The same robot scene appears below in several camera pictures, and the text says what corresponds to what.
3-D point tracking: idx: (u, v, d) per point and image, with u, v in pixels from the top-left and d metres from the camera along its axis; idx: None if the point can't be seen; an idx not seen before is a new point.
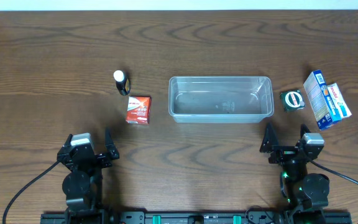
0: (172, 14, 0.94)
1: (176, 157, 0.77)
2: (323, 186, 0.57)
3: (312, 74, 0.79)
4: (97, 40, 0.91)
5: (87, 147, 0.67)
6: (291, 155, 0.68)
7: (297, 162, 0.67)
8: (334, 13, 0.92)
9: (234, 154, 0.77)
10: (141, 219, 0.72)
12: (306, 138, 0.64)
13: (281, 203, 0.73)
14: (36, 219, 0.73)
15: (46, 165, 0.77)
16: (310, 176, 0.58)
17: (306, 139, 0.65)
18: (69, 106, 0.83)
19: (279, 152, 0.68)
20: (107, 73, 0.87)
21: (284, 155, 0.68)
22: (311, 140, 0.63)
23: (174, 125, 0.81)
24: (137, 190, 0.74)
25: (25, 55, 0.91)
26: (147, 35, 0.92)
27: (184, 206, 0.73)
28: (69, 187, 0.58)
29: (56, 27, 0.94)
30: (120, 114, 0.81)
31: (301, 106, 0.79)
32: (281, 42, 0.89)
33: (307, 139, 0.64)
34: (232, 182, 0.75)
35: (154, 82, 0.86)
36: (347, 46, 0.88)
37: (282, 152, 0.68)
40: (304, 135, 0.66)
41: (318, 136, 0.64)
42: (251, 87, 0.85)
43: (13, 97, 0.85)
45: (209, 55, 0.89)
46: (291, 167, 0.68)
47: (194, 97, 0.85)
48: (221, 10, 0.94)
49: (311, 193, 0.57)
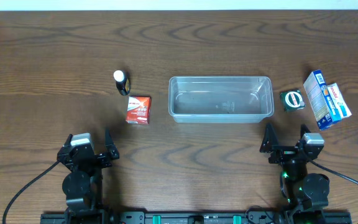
0: (172, 14, 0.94)
1: (176, 157, 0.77)
2: (323, 186, 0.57)
3: (312, 74, 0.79)
4: (97, 40, 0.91)
5: (87, 147, 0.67)
6: (291, 155, 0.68)
7: (297, 162, 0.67)
8: (334, 13, 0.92)
9: (234, 154, 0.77)
10: (141, 219, 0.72)
12: (306, 138, 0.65)
13: (281, 203, 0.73)
14: (36, 219, 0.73)
15: (46, 165, 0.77)
16: (310, 176, 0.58)
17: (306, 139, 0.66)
18: (69, 106, 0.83)
19: (279, 151, 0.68)
20: (107, 73, 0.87)
21: (284, 155, 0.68)
22: (311, 140, 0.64)
23: (174, 125, 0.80)
24: (137, 190, 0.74)
25: (25, 55, 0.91)
26: (147, 35, 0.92)
27: (184, 206, 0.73)
28: (69, 187, 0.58)
29: (56, 27, 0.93)
30: (120, 114, 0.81)
31: (301, 106, 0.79)
32: (281, 42, 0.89)
33: (307, 139, 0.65)
34: (232, 182, 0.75)
35: (154, 82, 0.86)
36: (347, 46, 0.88)
37: (282, 152, 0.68)
40: (304, 136, 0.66)
41: (318, 135, 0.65)
42: (251, 87, 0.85)
43: (13, 97, 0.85)
45: (209, 55, 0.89)
46: (291, 167, 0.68)
47: (194, 97, 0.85)
48: (221, 10, 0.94)
49: (311, 193, 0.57)
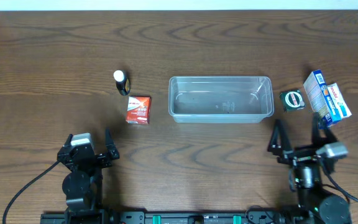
0: (172, 14, 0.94)
1: (176, 157, 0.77)
2: (343, 213, 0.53)
3: (312, 73, 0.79)
4: (97, 40, 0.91)
5: (87, 147, 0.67)
6: (306, 162, 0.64)
7: (311, 170, 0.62)
8: (334, 12, 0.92)
9: (234, 155, 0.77)
10: (141, 219, 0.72)
12: (326, 150, 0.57)
13: (281, 203, 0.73)
14: (35, 219, 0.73)
15: (46, 165, 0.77)
16: (330, 200, 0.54)
17: (327, 151, 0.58)
18: (69, 106, 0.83)
19: (294, 160, 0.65)
20: (107, 73, 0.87)
21: (299, 162, 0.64)
22: (334, 154, 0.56)
23: (174, 125, 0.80)
24: (137, 190, 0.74)
25: (25, 55, 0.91)
26: (147, 35, 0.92)
27: (184, 206, 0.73)
28: (69, 187, 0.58)
29: (56, 27, 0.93)
30: (120, 114, 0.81)
31: (301, 106, 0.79)
32: (281, 42, 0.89)
33: (329, 152, 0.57)
34: (232, 182, 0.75)
35: (154, 82, 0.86)
36: (347, 46, 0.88)
37: (296, 160, 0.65)
40: (324, 147, 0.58)
41: (340, 145, 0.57)
42: (251, 87, 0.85)
43: (13, 97, 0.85)
45: (210, 55, 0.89)
46: (304, 173, 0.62)
47: (194, 97, 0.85)
48: (221, 10, 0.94)
49: (327, 218, 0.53)
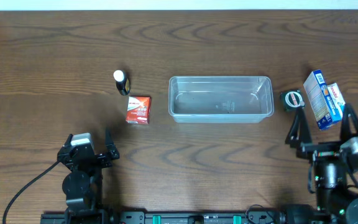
0: (171, 13, 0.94)
1: (176, 157, 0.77)
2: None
3: (312, 73, 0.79)
4: (97, 40, 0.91)
5: (87, 147, 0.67)
6: (327, 157, 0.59)
7: (335, 167, 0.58)
8: (334, 12, 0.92)
9: (234, 155, 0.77)
10: (141, 219, 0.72)
12: (353, 144, 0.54)
13: (281, 203, 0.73)
14: (36, 219, 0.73)
15: (46, 165, 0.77)
16: None
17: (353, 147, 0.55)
18: (69, 106, 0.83)
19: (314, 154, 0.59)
20: (107, 73, 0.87)
21: (319, 157, 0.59)
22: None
23: (174, 125, 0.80)
24: (137, 190, 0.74)
25: (24, 55, 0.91)
26: (147, 34, 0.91)
27: (184, 206, 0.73)
28: (69, 187, 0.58)
29: (56, 27, 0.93)
30: (120, 114, 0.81)
31: (301, 106, 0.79)
32: (281, 42, 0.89)
33: (355, 146, 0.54)
34: (232, 182, 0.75)
35: (154, 82, 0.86)
36: (347, 46, 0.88)
37: (316, 154, 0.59)
40: (350, 141, 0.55)
41: None
42: (251, 87, 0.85)
43: (13, 97, 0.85)
45: (210, 55, 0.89)
46: (326, 170, 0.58)
47: (194, 97, 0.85)
48: (221, 10, 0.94)
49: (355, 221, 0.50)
